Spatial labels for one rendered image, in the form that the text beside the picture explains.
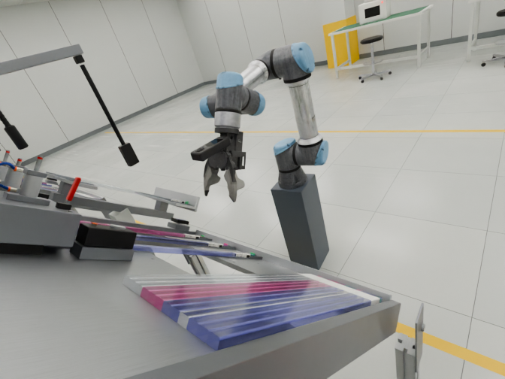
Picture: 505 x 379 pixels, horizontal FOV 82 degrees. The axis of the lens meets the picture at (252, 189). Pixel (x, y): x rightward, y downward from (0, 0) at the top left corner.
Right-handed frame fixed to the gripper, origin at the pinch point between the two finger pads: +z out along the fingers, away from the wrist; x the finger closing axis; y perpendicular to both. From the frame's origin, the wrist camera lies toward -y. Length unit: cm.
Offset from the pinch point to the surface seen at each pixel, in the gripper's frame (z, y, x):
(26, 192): -5.2, -47.1, -12.0
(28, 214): -3, -48, -17
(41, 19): -285, 139, 760
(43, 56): -26, -43, -5
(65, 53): -27.2, -40.3, -4.9
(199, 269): 31.7, 12.2, 21.0
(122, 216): 14, -5, 48
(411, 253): 34, 120, -30
